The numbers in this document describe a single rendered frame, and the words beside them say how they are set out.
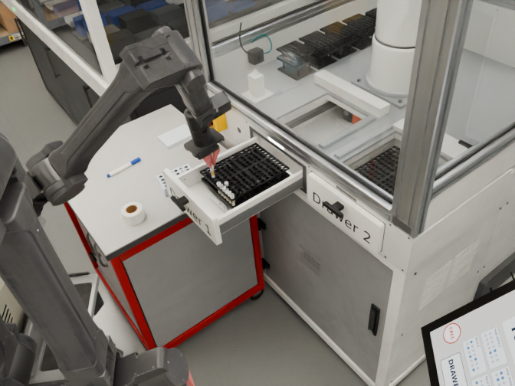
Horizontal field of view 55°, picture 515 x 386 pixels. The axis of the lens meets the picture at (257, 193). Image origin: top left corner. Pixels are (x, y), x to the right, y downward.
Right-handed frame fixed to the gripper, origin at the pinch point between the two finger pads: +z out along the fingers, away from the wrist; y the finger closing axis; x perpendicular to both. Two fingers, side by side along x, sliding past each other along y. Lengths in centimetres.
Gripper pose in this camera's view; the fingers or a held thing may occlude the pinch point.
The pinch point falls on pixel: (211, 164)
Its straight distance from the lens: 146.8
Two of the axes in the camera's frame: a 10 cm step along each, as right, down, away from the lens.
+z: 1.7, 6.9, 7.1
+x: -6.0, -5.0, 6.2
